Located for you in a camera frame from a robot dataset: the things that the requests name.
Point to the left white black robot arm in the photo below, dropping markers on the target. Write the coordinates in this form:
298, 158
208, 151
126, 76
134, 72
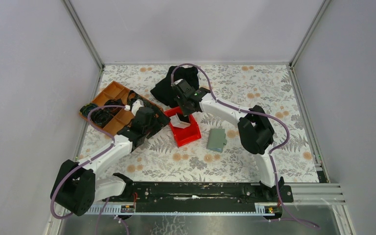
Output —
77, 185

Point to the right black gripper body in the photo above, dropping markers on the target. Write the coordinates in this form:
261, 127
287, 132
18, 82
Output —
186, 110

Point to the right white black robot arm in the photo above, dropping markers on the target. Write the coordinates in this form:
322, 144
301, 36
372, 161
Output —
255, 130

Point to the rolled dark patterned tie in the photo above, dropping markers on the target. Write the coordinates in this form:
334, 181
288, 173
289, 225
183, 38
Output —
84, 110

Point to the black cloth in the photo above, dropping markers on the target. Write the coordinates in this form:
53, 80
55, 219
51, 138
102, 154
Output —
163, 91

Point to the grey-green card holder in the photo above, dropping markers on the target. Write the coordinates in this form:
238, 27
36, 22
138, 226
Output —
216, 140

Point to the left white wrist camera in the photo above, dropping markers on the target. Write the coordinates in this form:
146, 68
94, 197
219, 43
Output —
134, 107

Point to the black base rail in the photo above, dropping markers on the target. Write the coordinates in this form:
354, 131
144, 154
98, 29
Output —
231, 198

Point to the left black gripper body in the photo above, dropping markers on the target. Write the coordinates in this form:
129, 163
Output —
156, 124

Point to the wooden divided organizer tray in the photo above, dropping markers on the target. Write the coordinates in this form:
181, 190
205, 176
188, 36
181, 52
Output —
115, 96

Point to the red plastic bin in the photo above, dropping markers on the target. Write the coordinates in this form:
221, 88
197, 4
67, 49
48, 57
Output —
187, 135

